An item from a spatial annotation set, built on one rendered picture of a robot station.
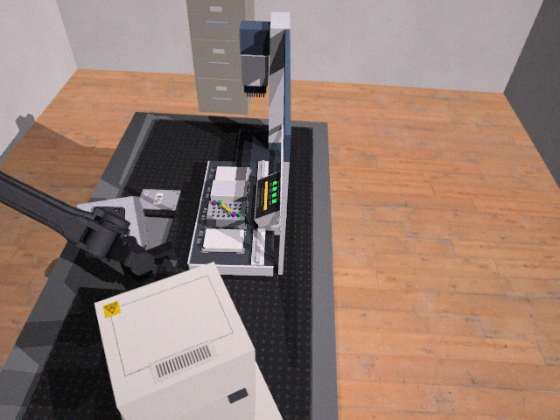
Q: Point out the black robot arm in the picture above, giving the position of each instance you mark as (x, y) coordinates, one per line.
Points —
(98, 237)

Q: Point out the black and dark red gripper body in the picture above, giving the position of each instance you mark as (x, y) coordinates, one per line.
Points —
(133, 281)

